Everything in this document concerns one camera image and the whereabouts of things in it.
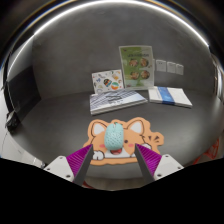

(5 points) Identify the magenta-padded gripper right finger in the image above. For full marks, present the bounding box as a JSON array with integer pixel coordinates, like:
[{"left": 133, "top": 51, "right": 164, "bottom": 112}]
[{"left": 134, "top": 143, "right": 185, "bottom": 185}]

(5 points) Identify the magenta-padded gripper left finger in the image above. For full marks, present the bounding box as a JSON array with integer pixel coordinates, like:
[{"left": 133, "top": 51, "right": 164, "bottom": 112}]
[{"left": 43, "top": 143, "right": 94, "bottom": 187}]

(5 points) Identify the mint green computer mouse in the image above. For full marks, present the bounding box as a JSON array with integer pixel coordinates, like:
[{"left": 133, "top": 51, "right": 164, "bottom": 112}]
[{"left": 103, "top": 122, "right": 126, "bottom": 151}]

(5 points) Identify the orange corgi-shaped mouse pad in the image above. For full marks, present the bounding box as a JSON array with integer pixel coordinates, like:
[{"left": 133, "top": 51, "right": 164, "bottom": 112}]
[{"left": 83, "top": 116, "right": 165, "bottom": 167}]

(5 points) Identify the white box with blue band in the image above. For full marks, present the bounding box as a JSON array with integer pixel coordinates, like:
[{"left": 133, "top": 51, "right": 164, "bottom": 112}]
[{"left": 147, "top": 85, "right": 194, "bottom": 109}]

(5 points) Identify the grey striped book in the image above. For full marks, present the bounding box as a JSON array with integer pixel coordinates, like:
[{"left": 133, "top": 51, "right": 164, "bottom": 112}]
[{"left": 89, "top": 88, "right": 149, "bottom": 116}]

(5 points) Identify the white card with stickers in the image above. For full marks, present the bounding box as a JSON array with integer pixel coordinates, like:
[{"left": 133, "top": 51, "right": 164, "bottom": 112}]
[{"left": 91, "top": 69, "right": 125, "bottom": 95}]

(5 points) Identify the green menu sign stand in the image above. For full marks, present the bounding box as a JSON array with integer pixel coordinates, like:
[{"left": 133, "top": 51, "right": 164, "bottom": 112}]
[{"left": 118, "top": 45, "right": 156, "bottom": 91}]

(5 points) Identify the white wall socket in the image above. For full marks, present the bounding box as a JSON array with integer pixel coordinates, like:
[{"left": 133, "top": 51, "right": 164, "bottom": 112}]
[
  {"left": 175, "top": 63, "right": 185, "bottom": 76},
  {"left": 166, "top": 61, "right": 177, "bottom": 74},
  {"left": 155, "top": 59, "right": 167, "bottom": 73}
]

